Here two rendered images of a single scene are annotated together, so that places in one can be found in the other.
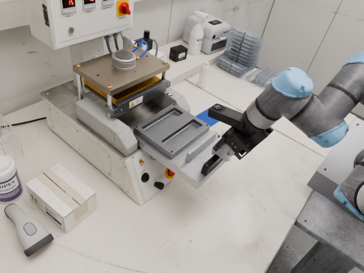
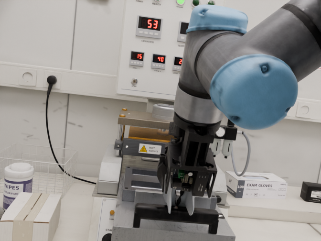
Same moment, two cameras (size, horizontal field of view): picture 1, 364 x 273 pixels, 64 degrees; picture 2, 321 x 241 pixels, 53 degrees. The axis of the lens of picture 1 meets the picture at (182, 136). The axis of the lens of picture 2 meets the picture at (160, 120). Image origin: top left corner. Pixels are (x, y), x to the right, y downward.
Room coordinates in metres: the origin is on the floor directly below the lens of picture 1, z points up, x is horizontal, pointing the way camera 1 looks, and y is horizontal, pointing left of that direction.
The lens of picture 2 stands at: (0.27, -0.53, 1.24)
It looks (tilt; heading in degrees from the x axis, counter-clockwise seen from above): 8 degrees down; 54
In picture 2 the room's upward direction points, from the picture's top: 7 degrees clockwise
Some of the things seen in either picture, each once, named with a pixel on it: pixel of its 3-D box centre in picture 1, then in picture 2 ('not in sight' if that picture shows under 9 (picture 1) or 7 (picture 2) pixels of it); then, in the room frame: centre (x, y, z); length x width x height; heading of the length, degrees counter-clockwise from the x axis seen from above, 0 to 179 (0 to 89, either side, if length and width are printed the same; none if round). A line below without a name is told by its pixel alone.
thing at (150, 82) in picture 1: (125, 75); (165, 132); (0.87, 0.23, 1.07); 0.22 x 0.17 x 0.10; 149
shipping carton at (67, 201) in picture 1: (62, 196); (32, 220); (0.52, 0.33, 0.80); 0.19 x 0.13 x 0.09; 59
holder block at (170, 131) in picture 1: (172, 128); (166, 185); (0.73, 0.04, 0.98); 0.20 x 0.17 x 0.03; 149
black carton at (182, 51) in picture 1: (178, 53); (314, 192); (1.60, 0.12, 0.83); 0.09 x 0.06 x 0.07; 141
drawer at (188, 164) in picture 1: (182, 138); (167, 198); (0.71, 0.00, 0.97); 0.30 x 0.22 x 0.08; 59
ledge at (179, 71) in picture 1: (174, 60); (308, 203); (1.60, 0.14, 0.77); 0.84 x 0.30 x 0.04; 149
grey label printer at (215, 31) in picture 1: (207, 32); not in sight; (1.86, -0.02, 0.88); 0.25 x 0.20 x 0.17; 53
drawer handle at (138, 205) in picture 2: (218, 157); (176, 217); (0.64, -0.12, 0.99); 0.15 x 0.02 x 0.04; 149
